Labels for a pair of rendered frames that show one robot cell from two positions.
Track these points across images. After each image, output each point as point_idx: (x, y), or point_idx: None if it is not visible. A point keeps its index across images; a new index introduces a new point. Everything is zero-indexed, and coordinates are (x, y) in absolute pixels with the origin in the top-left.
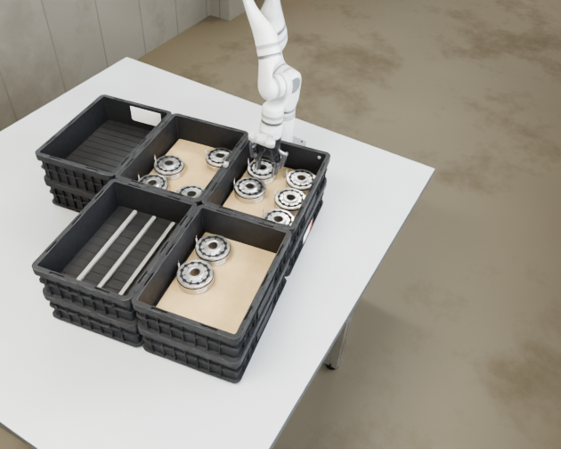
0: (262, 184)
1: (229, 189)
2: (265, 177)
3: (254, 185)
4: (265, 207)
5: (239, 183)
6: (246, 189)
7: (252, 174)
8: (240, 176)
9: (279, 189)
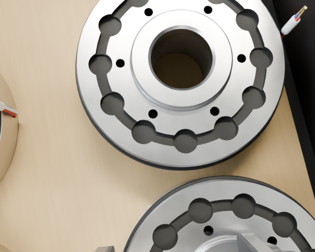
0: (121, 125)
1: (290, 13)
2: (148, 214)
3: (162, 83)
4: (38, 38)
5: (256, 53)
6: (180, 10)
7: (249, 186)
8: None
9: (51, 217)
